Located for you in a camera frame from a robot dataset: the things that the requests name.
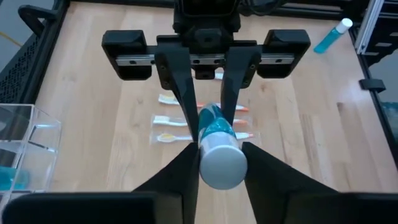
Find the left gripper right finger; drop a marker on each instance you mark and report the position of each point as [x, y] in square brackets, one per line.
[267, 183]

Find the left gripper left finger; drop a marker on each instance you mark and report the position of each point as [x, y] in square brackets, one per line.
[183, 183]

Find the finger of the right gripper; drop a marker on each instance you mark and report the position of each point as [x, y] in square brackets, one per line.
[177, 71]
[237, 71]

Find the silver aluminium extrusion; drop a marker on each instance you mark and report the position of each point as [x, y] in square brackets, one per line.
[370, 25]

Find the clear acrylic organizer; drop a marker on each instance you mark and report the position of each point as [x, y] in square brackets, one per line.
[46, 140]

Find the black perforated metal case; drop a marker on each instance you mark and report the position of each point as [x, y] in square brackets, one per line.
[15, 77]

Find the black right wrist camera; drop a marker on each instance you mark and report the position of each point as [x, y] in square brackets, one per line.
[206, 7]

